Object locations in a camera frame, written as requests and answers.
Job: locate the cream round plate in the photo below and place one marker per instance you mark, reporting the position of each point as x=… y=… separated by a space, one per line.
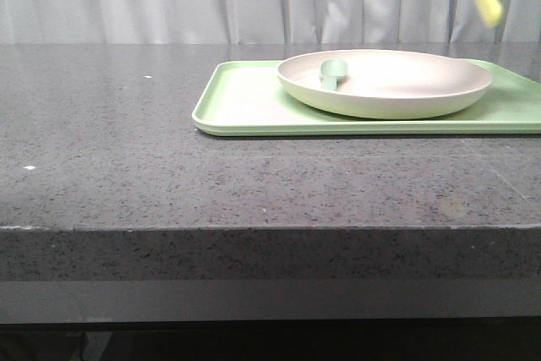
x=386 y=84

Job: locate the light green serving tray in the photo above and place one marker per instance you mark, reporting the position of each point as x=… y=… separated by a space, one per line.
x=245 y=99

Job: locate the pale green plastic spoon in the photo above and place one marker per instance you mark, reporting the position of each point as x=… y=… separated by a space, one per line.
x=332 y=72

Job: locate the white pleated curtain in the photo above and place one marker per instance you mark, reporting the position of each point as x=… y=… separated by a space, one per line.
x=262 y=21

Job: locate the yellow plastic fork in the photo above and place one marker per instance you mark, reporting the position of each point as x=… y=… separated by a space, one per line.
x=490 y=11

